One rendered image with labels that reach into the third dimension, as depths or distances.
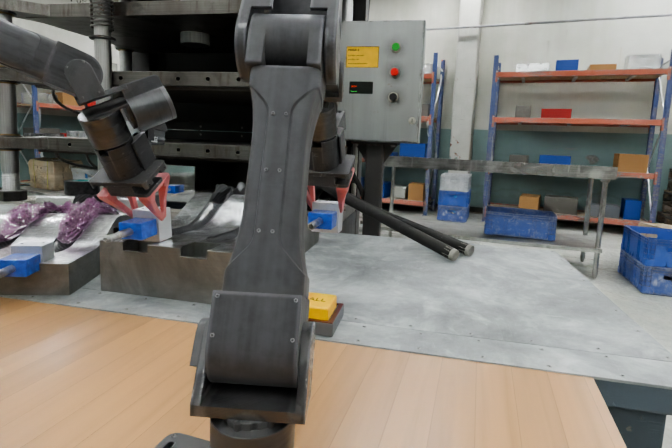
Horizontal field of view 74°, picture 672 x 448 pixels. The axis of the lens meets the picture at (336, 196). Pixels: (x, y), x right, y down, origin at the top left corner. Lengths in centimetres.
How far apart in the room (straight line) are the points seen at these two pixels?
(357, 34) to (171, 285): 106
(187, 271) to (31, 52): 38
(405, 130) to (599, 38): 604
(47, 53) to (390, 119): 107
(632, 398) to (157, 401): 55
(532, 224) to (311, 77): 400
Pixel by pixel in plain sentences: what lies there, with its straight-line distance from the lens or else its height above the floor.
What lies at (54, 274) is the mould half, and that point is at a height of 84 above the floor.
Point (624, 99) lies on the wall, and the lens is 733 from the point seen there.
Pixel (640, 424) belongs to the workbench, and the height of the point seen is 72.
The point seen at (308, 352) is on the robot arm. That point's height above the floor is 92.
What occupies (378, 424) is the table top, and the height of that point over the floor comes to 80.
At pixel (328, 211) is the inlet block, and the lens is 78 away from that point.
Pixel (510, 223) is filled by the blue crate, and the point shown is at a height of 38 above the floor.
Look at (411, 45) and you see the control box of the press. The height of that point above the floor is 139.
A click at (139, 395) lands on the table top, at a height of 80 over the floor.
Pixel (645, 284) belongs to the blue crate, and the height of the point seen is 7.
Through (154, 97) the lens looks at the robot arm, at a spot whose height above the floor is 113.
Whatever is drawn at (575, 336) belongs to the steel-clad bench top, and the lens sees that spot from 77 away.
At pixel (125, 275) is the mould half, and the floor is 83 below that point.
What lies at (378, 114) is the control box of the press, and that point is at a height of 116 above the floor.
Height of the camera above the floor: 108
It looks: 7 degrees down
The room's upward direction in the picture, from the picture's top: 2 degrees clockwise
